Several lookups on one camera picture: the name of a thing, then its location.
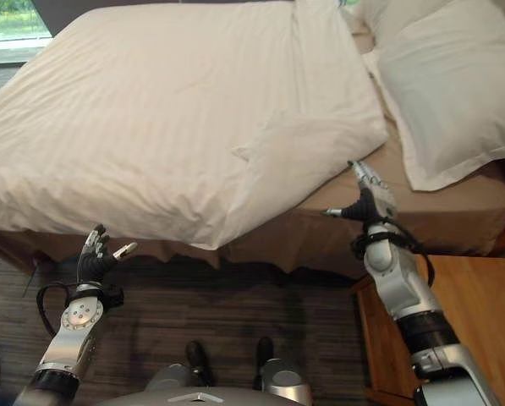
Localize white striped duvet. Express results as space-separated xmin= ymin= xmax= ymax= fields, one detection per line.
xmin=0 ymin=0 xmax=389 ymax=250

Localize white pillow behind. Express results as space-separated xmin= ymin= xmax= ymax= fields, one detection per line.
xmin=345 ymin=0 xmax=452 ymax=40

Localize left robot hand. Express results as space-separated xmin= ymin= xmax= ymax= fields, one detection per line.
xmin=76 ymin=224 xmax=139 ymax=283

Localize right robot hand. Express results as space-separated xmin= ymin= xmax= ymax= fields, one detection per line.
xmin=321 ymin=160 xmax=398 ymax=222

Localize wooden nightstand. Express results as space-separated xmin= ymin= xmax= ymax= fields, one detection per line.
xmin=349 ymin=255 xmax=505 ymax=406

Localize bed with tan sheet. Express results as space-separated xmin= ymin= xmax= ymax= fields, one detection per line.
xmin=0 ymin=19 xmax=505 ymax=289

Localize robot torso and legs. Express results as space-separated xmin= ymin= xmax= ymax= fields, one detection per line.
xmin=93 ymin=336 xmax=313 ymax=406

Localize window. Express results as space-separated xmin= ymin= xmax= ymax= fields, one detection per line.
xmin=0 ymin=0 xmax=54 ymax=52

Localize large white pillow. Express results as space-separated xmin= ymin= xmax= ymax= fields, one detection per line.
xmin=364 ymin=0 xmax=505 ymax=192

